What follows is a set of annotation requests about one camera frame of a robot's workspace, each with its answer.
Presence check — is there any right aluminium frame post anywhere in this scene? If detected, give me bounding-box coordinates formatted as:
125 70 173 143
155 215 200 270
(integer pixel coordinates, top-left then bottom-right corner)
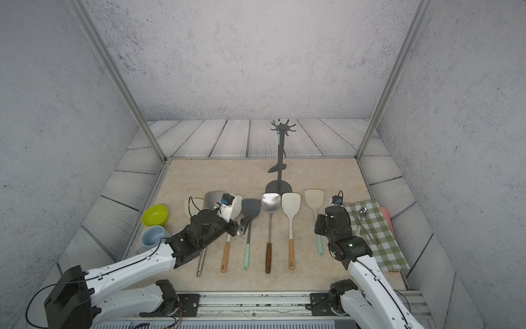
356 0 432 163

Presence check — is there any grey utensil rack stand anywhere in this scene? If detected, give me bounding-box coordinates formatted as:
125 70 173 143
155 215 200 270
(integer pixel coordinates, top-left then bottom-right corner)
265 119 295 195

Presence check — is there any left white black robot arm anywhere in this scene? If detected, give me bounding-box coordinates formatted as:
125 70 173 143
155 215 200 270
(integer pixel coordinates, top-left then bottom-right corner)
44 205 250 328

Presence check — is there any left aluminium frame post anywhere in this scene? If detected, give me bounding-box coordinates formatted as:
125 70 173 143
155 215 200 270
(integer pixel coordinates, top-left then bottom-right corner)
67 0 168 164

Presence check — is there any aluminium frame post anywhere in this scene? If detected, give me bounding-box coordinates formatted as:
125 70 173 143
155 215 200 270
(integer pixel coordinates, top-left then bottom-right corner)
356 0 432 163
67 0 168 164

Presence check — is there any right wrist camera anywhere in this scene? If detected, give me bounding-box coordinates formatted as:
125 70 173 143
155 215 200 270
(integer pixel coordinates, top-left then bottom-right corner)
331 195 343 206

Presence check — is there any light blue mug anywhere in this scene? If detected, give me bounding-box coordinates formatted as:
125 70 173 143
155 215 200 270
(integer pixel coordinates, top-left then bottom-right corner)
135 226 167 254

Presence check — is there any metal spoon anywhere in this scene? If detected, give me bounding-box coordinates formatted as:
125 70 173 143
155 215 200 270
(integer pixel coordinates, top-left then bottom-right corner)
353 206 379 245

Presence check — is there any cream utensil mint handle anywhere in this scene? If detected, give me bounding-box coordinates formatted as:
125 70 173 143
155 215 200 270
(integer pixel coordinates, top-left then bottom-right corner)
304 189 325 257

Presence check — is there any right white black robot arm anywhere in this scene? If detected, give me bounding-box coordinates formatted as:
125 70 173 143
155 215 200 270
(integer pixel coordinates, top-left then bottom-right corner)
315 204 423 328

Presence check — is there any cream spatula light wood handle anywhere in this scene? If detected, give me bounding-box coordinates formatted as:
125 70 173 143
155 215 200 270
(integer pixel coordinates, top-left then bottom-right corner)
221 195 242 274

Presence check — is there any aluminium mounting rail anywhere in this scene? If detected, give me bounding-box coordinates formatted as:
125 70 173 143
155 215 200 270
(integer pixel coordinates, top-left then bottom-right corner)
73 290 436 329

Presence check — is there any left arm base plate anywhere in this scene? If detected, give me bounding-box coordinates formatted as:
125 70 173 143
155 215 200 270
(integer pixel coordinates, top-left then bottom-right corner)
139 293 201 317

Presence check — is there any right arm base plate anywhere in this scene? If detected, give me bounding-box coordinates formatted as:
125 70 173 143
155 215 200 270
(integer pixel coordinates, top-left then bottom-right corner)
305 293 349 317

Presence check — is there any lime green bowl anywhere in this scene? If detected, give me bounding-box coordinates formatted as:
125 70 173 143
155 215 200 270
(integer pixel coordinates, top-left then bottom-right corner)
141 204 168 227

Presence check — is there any utensil light wood handle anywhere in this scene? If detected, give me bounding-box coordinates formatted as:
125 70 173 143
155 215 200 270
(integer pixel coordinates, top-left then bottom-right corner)
282 193 301 270

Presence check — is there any green checkered cloth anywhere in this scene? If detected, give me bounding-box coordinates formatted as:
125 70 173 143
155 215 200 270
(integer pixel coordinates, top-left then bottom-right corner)
344 200 410 271

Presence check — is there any grey spatula mint handle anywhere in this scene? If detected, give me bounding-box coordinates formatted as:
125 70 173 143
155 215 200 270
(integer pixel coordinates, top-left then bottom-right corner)
242 199 261 271

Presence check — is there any pink plate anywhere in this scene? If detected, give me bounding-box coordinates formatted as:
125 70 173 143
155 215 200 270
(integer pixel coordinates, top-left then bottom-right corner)
380 206 394 233

